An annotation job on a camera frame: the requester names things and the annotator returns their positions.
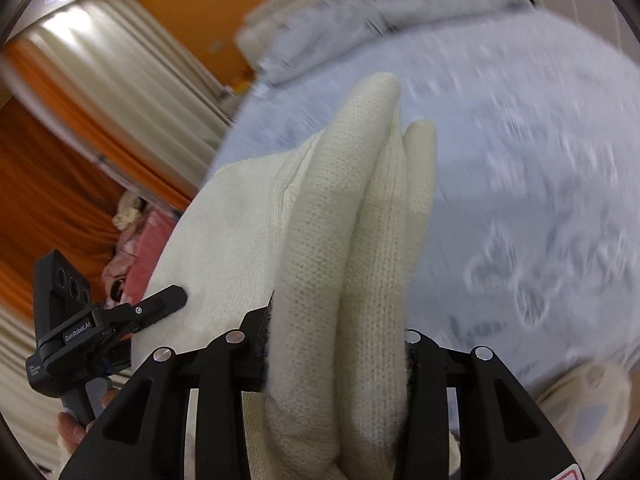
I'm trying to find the person's left hand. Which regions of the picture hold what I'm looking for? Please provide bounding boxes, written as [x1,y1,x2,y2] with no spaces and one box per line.
[56,387,121,453]

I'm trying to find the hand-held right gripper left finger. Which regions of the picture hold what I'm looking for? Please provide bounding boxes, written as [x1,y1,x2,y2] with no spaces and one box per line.
[59,305,275,480]

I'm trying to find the orange curtain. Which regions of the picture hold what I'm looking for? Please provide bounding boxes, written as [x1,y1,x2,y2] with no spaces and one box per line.
[0,40,206,321]

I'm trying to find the cream curtain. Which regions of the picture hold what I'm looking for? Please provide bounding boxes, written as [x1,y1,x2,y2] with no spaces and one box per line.
[0,305,68,463]
[10,0,236,153]

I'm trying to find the cream patterned cloth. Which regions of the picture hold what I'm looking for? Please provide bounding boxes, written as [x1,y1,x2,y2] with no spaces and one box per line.
[537,362,633,461]

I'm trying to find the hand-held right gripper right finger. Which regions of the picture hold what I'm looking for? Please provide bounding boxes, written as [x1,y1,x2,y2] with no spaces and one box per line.
[404,329,587,480]

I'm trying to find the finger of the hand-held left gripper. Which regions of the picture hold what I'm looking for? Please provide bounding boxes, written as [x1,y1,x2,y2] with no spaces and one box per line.
[92,285,188,336]

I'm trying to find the pink blanket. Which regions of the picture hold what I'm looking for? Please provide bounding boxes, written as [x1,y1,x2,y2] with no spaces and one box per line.
[102,210,182,311]

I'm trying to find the white pillows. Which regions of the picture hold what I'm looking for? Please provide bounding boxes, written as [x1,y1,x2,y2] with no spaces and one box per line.
[235,0,351,61]

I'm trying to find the grey blue duvet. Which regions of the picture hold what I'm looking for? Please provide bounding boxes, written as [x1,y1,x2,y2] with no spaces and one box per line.
[252,0,533,86]

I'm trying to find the butterfly print blue bedsheet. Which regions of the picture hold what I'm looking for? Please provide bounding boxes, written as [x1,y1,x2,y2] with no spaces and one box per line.
[210,10,640,411]

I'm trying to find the beige plush toy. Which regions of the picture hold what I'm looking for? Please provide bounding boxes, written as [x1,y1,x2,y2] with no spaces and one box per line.
[112,191,150,231]

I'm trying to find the cream knit cherry cardigan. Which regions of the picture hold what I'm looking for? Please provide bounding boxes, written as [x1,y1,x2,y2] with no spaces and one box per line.
[132,72,461,480]

